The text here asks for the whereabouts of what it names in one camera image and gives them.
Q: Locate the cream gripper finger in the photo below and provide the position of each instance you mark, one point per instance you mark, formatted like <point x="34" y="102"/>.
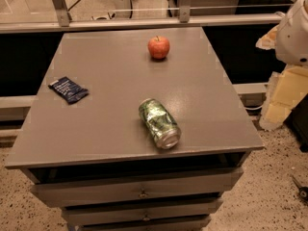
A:
<point x="268" y="40"/>
<point x="284" y="92"/>

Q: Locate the red apple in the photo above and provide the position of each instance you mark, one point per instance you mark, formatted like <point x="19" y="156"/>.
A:
<point x="158" y="47"/>

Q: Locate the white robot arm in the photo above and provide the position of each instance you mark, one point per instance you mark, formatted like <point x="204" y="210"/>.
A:
<point x="289" y="40"/>

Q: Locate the green soda can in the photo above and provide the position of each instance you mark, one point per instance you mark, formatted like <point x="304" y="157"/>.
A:
<point x="163" y="128"/>

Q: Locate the black tool on floor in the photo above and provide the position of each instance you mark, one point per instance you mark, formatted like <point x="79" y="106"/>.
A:
<point x="302" y="191"/>

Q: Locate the top drawer front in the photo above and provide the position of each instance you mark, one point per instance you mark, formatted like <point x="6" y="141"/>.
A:
<point x="112" y="190"/>

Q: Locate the drawer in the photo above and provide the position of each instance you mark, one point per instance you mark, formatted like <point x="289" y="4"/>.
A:
<point x="143" y="212"/>
<point x="112" y="190"/>
<point x="191" y="223"/>

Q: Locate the bottom drawer front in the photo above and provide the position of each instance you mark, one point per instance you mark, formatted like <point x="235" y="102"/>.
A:
<point x="191" y="223"/>

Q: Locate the blue snack packet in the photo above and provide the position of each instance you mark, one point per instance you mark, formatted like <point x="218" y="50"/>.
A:
<point x="68" y="90"/>

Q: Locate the grey drawer cabinet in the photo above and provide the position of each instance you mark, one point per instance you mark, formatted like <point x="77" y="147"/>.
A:
<point x="102" y="136"/>

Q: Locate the middle drawer front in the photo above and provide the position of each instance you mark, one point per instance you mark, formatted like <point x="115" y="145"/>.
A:
<point x="143" y="212"/>

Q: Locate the metal railing frame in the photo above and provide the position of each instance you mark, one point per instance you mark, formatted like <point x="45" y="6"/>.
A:
<point x="33" y="16"/>

